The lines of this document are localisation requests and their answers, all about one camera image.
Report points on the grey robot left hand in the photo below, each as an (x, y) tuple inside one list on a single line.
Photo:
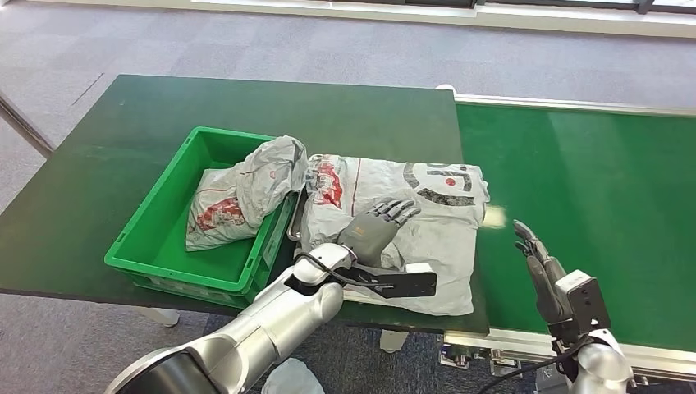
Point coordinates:
[(369, 234)]

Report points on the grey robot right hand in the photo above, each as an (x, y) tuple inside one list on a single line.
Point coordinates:
[(543, 283)]

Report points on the large grey plastic mail package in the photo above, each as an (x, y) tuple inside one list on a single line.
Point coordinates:
[(435, 239)]

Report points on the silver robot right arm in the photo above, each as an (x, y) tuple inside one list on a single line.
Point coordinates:
[(603, 370)]

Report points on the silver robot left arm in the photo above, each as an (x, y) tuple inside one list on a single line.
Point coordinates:
[(272, 326)]

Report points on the green conveyor belt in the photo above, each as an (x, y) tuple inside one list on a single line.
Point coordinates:
[(598, 190)]

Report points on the small grey plastic mail package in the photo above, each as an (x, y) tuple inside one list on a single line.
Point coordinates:
[(255, 185)]

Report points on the white electronic scale, steel tray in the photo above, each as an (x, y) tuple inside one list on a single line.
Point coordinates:
[(294, 223)]

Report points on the white table leg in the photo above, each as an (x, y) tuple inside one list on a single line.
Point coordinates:
[(160, 316), (392, 341)]

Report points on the dark green table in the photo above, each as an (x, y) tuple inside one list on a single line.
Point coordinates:
[(326, 119)]

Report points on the white plastic bag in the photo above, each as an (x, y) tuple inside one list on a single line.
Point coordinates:
[(293, 378)]

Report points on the green plastic crate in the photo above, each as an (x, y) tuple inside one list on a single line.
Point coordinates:
[(163, 217)]

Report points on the white windowsill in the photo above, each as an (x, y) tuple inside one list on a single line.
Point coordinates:
[(489, 19)]

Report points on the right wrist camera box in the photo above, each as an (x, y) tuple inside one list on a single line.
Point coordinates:
[(584, 304)]

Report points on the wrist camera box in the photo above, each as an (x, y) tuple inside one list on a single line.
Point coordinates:
[(584, 304), (405, 284)]

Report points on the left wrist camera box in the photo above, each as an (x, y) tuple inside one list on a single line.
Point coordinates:
[(405, 284)]

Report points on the dark metal floor rail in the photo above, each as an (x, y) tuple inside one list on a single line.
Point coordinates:
[(24, 128)]

